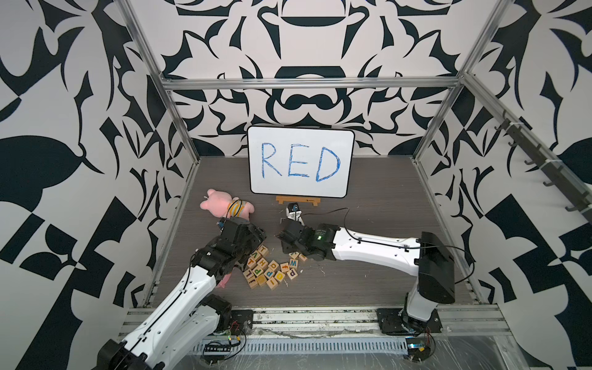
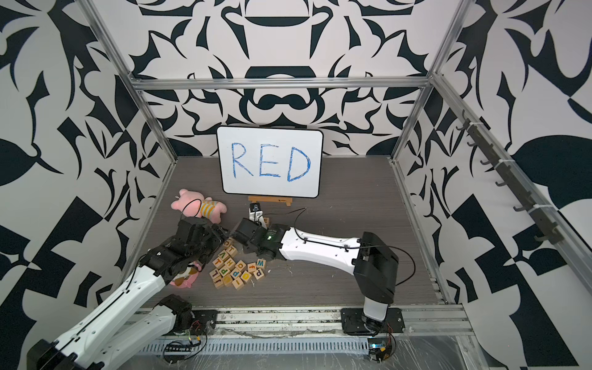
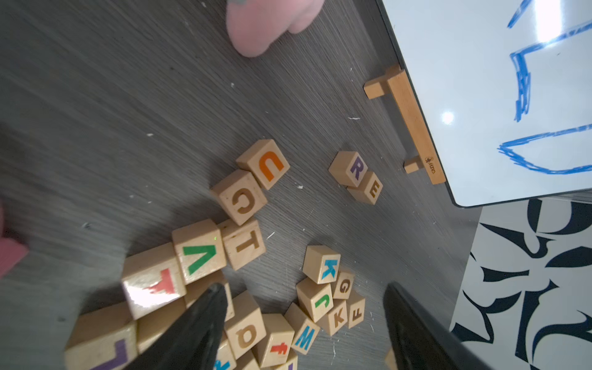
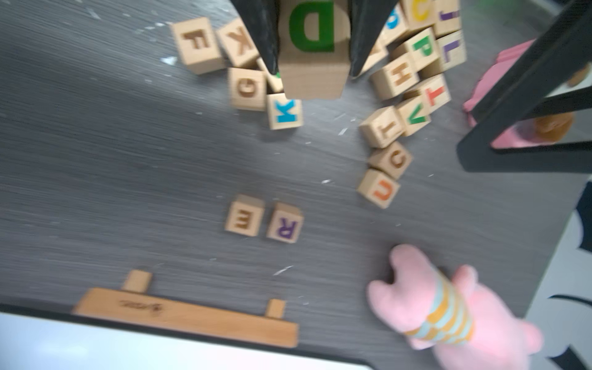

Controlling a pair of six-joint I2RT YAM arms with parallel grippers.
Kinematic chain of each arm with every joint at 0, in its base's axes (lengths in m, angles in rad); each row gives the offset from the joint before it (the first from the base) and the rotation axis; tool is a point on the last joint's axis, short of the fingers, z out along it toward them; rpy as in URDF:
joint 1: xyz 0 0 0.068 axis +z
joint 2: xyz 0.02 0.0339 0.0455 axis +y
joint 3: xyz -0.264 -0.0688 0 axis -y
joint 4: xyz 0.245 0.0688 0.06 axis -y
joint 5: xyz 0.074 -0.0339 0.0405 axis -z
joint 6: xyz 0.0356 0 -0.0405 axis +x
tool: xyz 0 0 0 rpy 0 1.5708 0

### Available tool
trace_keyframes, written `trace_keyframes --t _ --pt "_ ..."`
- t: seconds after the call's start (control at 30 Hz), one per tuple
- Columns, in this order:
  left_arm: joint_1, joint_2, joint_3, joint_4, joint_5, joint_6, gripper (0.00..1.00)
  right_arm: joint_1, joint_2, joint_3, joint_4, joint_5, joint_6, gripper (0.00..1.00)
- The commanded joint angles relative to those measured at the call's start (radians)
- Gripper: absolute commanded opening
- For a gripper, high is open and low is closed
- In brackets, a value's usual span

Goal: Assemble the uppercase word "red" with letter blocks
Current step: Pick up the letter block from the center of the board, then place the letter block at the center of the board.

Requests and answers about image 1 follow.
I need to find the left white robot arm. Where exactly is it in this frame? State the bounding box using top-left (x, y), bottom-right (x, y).
top-left (96, 217), bottom-right (266, 369)

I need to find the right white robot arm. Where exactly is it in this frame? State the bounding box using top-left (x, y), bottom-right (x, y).
top-left (277, 219), bottom-right (456, 335)

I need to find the wooden block purple P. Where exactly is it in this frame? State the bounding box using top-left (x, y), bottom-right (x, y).
top-left (287, 269), bottom-right (298, 280)

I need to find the pink plush bear toy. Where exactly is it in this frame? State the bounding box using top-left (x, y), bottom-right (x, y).
top-left (200, 189), bottom-right (255, 220)

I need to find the small wooden easel stand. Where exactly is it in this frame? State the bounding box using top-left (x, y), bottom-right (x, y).
top-left (275, 196), bottom-right (321, 207)

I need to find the whiteboard with RED writing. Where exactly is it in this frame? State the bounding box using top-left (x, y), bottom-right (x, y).
top-left (248, 126), bottom-right (356, 198)

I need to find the left electronics board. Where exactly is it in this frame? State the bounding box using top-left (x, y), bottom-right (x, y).
top-left (202, 335), bottom-right (244, 362)

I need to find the electronics board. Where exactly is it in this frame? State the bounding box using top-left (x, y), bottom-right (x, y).
top-left (202, 335), bottom-right (244, 362)
top-left (403, 335), bottom-right (436, 364)

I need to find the right electronics board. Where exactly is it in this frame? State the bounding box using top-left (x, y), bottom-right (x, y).
top-left (403, 335), bottom-right (436, 364)

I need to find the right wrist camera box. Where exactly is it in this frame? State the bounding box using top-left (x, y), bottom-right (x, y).
top-left (286, 203), bottom-right (305, 225)

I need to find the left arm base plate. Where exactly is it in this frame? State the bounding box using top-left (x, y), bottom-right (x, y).
top-left (214, 309), bottom-right (254, 335)

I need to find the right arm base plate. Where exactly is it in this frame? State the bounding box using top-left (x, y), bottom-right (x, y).
top-left (376, 308), bottom-right (442, 336)

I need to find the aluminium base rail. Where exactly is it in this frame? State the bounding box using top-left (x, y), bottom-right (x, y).
top-left (117, 302), bottom-right (512, 343)

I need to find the wall hook rack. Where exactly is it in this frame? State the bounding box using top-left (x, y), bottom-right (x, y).
top-left (493, 110), bottom-right (591, 224)

